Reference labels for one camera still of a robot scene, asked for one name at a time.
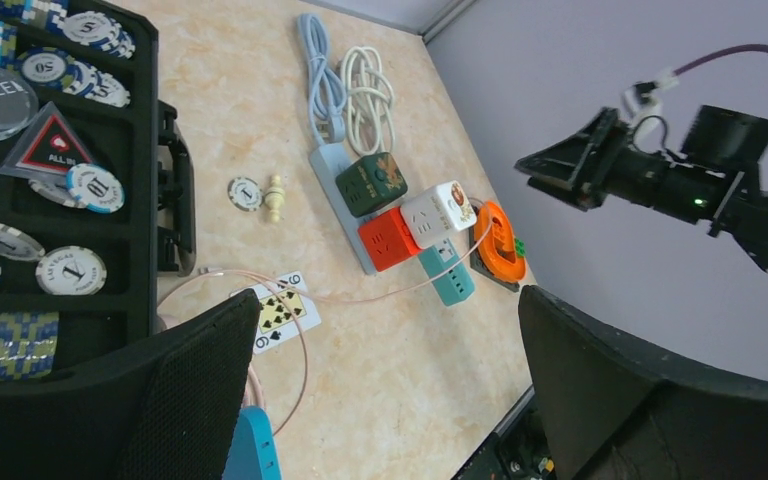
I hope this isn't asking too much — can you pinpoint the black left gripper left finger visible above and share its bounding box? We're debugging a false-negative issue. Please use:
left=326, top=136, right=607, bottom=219
left=0, top=289, right=260, bottom=479

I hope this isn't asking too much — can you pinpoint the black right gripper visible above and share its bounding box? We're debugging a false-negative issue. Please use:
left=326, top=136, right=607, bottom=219
left=515, top=105, right=768, bottom=238

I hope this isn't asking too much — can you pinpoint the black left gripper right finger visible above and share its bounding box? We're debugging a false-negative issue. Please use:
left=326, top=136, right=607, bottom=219
left=518, top=286, right=768, bottom=479

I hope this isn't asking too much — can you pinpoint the white tiger cube socket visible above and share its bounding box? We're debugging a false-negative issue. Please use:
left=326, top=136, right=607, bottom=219
left=400, top=181, right=477, bottom=250

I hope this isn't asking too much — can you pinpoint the teal power strip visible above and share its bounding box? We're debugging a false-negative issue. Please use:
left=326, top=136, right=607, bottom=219
left=417, top=239, right=475, bottom=307

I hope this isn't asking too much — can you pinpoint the dark green cube socket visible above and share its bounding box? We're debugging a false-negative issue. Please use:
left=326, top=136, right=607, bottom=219
left=335, top=152, right=408, bottom=218

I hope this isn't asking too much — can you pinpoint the red cube socket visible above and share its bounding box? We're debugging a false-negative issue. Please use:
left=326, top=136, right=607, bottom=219
left=358, top=207, right=421, bottom=272

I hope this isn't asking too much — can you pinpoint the loose poker chip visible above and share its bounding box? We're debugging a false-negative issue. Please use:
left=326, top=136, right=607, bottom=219
left=227, top=176, right=263, bottom=212

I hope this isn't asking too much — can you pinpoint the cream chess pawn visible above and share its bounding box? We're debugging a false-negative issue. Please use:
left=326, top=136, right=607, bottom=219
left=264, top=174, right=286, bottom=223

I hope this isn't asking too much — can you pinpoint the black poker chip case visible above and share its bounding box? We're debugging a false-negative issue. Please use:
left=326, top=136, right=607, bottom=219
left=0, top=1, right=195, bottom=383

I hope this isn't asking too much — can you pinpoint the grey-blue power strip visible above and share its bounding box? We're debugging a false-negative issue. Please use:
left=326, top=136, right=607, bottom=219
left=309, top=143, right=378, bottom=275

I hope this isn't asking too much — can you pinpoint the triangular all-in marker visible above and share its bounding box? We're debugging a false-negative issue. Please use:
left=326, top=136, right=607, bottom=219
left=0, top=102, right=96, bottom=186

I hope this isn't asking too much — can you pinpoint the orange ring toy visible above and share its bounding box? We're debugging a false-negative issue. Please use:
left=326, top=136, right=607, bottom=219
left=474, top=201, right=527, bottom=283

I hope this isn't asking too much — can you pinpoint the pink thin cable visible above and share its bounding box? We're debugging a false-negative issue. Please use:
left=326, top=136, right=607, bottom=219
left=156, top=223, right=493, bottom=437

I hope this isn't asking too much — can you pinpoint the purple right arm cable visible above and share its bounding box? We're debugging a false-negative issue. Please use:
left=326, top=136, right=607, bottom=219
left=672, top=43, right=768, bottom=101

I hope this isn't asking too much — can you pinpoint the white coiled cable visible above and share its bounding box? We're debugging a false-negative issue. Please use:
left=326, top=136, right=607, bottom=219
left=338, top=45, right=397, bottom=158

